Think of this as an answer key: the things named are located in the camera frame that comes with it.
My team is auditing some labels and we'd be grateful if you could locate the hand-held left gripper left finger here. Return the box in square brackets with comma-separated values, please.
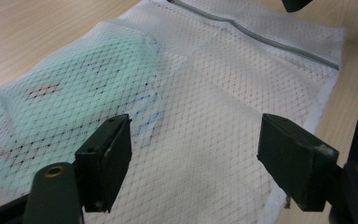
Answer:
[74, 113, 133, 215]

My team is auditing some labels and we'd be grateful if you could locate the white mesh laundry bag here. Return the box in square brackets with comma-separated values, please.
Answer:
[0, 0, 347, 224]

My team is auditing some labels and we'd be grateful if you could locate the mint green garment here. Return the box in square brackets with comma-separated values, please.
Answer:
[0, 33, 166, 200]

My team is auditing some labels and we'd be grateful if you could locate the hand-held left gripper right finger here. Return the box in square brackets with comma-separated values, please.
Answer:
[256, 113, 340, 213]

